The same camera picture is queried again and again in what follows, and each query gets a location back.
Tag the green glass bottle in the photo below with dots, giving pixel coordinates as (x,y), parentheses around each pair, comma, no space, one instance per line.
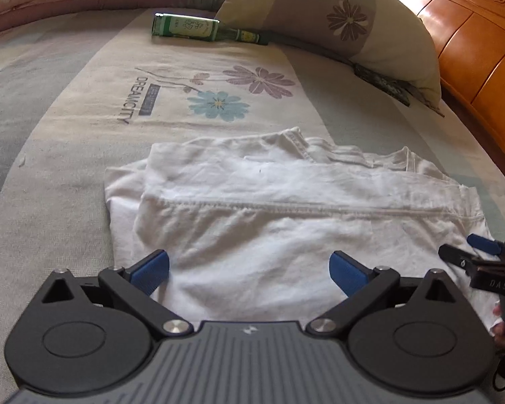
(185,27)

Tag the white printed t-shirt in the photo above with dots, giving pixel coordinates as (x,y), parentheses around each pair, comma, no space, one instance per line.
(256,219)

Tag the striped bed sheet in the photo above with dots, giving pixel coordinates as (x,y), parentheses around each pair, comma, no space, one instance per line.
(88,134)

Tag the floral cream pillow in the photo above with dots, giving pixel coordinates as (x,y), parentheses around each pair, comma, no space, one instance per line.
(383,50)

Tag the person's right hand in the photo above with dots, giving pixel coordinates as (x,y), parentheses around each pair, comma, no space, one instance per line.
(503,337)

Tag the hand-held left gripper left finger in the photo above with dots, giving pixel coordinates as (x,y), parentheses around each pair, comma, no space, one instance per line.
(151,270)

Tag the wooden headboard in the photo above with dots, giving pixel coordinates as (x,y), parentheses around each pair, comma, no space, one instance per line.
(479,50)

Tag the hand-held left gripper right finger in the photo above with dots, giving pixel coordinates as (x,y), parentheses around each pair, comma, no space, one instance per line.
(347,274)

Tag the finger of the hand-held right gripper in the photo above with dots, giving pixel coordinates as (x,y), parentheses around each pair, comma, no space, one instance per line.
(458,259)
(484,243)

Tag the dark book under pillow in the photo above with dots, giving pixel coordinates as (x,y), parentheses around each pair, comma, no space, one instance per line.
(383,84)

